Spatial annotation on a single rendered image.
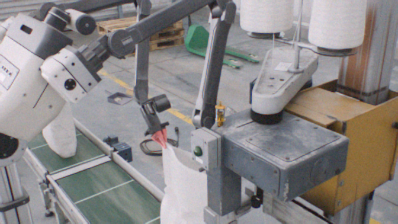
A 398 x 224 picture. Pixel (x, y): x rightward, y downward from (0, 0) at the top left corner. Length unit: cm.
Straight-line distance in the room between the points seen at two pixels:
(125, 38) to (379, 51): 75
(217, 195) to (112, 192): 147
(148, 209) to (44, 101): 122
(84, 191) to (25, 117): 132
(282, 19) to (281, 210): 56
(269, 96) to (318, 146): 18
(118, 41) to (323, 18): 57
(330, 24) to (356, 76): 30
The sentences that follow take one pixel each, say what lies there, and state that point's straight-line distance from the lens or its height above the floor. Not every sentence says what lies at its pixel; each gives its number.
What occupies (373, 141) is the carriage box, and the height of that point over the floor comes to 122.
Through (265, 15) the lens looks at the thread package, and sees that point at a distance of 129.
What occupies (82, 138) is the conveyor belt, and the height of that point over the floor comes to 38.
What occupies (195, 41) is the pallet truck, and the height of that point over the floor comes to 16.
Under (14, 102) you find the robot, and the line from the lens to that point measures 138.
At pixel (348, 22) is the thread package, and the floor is 160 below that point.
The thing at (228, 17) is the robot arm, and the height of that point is 156.
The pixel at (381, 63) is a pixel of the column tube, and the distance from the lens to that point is 139.
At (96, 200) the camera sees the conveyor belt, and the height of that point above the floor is 38.
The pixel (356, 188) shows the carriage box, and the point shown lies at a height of 108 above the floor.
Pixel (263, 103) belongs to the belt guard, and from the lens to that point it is 112.
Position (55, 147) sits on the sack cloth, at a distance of 306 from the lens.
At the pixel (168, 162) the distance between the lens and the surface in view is 175.
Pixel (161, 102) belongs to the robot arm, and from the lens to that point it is 176.
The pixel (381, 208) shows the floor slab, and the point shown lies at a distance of 325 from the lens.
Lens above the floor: 183
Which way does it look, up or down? 24 degrees down
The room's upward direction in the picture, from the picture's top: 2 degrees counter-clockwise
